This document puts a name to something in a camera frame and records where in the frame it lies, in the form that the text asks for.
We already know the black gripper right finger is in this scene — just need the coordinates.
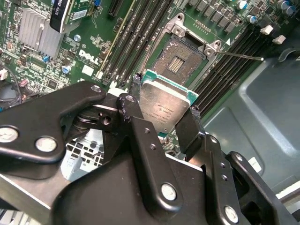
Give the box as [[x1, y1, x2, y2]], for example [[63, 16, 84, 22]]
[[174, 106, 286, 225]]

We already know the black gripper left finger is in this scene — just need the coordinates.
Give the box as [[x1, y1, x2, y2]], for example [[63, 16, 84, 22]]
[[0, 74, 185, 216]]

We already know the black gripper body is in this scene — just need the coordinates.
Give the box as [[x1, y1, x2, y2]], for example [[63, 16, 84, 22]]
[[52, 152, 221, 225]]

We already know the silver green CPU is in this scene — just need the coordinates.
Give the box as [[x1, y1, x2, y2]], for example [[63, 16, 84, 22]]
[[140, 69, 199, 138]]

